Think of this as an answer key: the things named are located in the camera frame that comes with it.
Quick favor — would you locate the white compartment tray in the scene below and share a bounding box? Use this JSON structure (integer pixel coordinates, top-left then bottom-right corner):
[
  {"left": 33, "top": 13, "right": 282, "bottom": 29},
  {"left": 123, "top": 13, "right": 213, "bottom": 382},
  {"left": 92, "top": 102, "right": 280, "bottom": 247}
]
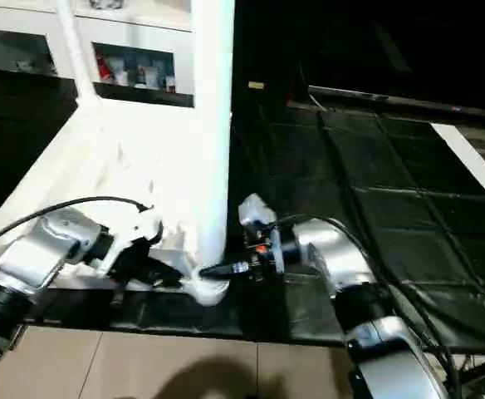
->
[{"left": 0, "top": 98, "right": 231, "bottom": 307}]

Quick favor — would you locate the black work mat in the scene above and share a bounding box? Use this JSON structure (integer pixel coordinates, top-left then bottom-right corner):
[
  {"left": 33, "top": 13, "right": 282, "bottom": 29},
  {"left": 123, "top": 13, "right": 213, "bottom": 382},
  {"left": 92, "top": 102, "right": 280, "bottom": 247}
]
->
[{"left": 0, "top": 66, "right": 485, "bottom": 346}]

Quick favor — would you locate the small red bottle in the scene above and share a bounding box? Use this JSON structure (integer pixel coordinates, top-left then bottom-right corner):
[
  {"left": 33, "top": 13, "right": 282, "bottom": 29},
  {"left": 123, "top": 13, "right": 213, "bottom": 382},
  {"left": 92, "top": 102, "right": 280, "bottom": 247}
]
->
[{"left": 97, "top": 52, "right": 110, "bottom": 82}]

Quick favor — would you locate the long black bar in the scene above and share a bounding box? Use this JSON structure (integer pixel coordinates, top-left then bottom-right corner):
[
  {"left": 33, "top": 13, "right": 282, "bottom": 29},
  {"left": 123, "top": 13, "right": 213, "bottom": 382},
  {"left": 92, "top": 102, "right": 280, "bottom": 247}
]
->
[{"left": 309, "top": 86, "right": 485, "bottom": 117}]

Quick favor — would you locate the white flat board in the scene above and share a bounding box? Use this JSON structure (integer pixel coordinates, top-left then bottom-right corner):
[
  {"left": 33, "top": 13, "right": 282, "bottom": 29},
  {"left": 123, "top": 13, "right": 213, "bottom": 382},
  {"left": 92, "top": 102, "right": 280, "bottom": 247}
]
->
[{"left": 432, "top": 123, "right": 485, "bottom": 217}]

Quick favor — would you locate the white glass-door cabinet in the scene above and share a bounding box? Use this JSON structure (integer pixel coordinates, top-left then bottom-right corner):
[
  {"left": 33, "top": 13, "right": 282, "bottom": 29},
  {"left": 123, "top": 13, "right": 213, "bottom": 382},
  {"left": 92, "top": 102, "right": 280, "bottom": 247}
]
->
[{"left": 0, "top": 0, "right": 195, "bottom": 109}]

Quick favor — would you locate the black floor stand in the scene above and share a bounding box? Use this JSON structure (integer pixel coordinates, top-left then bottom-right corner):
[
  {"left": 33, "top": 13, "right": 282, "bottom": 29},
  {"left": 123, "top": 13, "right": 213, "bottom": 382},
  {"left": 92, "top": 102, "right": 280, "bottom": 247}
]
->
[{"left": 454, "top": 353, "right": 485, "bottom": 392}]

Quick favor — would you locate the silver crumpled object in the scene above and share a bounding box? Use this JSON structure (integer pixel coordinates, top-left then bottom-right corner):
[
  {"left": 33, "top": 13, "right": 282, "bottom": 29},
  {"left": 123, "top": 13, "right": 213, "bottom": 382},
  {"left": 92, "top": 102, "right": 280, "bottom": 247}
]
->
[{"left": 89, "top": 0, "right": 125, "bottom": 11}]

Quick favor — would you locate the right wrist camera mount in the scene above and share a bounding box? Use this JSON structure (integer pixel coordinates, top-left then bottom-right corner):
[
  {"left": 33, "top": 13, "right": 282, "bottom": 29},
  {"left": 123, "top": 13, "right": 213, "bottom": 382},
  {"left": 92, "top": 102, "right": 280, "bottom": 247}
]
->
[{"left": 238, "top": 194, "right": 277, "bottom": 229}]

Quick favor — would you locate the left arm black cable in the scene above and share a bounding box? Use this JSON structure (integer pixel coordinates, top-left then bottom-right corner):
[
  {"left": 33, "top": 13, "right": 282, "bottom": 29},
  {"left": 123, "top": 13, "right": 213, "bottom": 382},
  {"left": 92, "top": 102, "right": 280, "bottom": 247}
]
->
[{"left": 0, "top": 196, "right": 154, "bottom": 250}]

